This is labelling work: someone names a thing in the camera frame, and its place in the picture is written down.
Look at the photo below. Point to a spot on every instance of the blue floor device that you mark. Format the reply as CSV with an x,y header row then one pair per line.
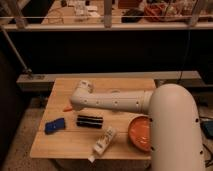
x,y
207,127

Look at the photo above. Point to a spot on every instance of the wooden table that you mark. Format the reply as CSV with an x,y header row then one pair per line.
x,y
76,142

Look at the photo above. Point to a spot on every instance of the diagonal metal strut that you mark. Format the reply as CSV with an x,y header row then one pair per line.
x,y
27,70

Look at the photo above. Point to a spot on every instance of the orange carrot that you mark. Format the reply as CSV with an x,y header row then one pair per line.
x,y
67,109

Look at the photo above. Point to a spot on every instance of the white tube bottle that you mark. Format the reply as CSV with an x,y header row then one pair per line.
x,y
102,143

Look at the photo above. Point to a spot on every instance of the blue eraser block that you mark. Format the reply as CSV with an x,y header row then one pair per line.
x,y
55,125

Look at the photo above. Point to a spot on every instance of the black striped brush block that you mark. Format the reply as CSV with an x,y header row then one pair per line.
x,y
89,121

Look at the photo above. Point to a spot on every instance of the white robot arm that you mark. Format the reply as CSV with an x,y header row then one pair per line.
x,y
176,140

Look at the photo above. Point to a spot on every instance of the metal frame rail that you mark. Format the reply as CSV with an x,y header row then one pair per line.
x,y
105,15

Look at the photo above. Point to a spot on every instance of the orange round plate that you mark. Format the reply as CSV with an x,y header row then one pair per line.
x,y
139,133

